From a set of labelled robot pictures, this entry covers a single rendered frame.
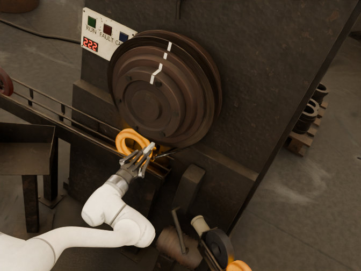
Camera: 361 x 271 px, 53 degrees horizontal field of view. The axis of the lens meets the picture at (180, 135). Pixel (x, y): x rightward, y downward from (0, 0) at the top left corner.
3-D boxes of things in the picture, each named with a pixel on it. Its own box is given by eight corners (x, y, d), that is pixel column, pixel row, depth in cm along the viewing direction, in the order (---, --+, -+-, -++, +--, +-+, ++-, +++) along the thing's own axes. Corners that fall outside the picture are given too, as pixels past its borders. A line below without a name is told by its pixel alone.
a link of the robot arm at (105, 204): (100, 189, 150) (125, 207, 150) (74, 217, 141) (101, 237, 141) (103, 178, 142) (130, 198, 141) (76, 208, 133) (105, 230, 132)
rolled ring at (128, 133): (135, 127, 158) (139, 123, 161) (108, 136, 170) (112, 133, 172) (156, 161, 164) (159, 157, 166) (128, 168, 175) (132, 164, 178)
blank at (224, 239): (217, 220, 146) (210, 222, 144) (239, 251, 136) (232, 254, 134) (208, 243, 155) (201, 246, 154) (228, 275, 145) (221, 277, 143)
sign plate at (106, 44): (83, 44, 164) (85, 6, 152) (131, 69, 158) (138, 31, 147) (80, 46, 162) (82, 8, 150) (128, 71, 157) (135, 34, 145)
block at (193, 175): (180, 193, 179) (192, 160, 163) (194, 201, 178) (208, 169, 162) (170, 207, 172) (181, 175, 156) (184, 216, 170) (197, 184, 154)
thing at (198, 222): (200, 222, 160) (203, 213, 157) (211, 238, 155) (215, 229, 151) (189, 226, 158) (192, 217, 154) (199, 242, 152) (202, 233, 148)
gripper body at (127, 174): (112, 180, 153) (125, 165, 158) (129, 191, 151) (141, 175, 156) (112, 171, 147) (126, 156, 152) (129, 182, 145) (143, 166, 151)
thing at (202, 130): (110, 107, 164) (123, 9, 133) (201, 157, 155) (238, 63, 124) (102, 114, 160) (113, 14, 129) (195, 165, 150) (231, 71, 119)
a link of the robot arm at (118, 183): (121, 202, 148) (129, 192, 152) (121, 191, 141) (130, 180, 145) (103, 191, 150) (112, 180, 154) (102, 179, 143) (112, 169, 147)
